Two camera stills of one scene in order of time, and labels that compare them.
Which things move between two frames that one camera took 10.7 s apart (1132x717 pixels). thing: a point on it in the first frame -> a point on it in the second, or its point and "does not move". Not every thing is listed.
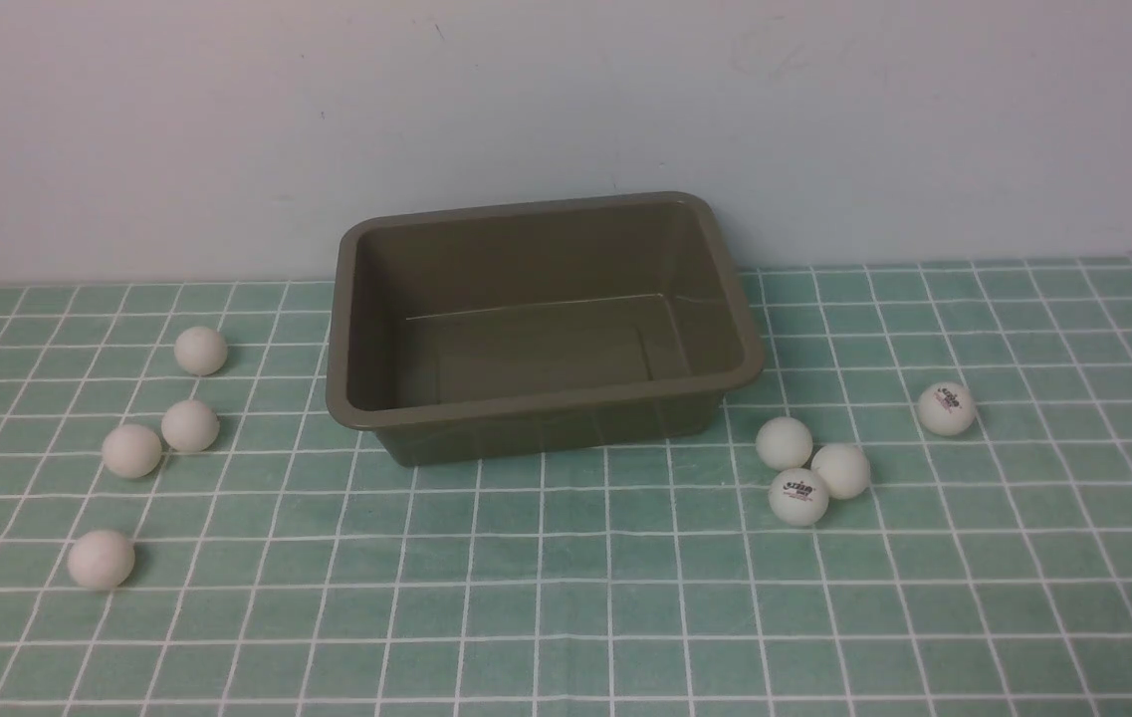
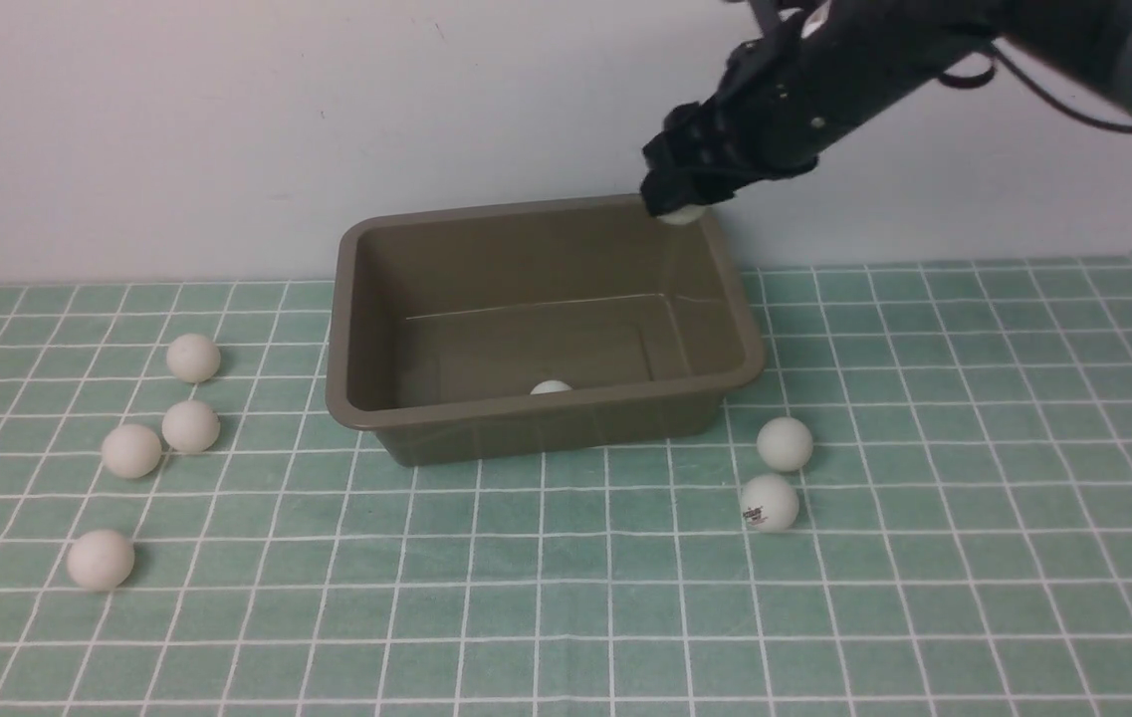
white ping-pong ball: x=102 y=560 does not move
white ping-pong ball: x=189 y=425 does not move
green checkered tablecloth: x=954 y=489 does not move
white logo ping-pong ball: x=947 y=408 -> x=550 y=385
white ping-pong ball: x=784 y=443 does not move
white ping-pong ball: x=843 y=467 -> x=689 y=213
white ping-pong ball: x=131 y=450 does not move
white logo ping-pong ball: x=797 y=496 -> x=770 y=503
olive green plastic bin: x=473 y=330 does not move
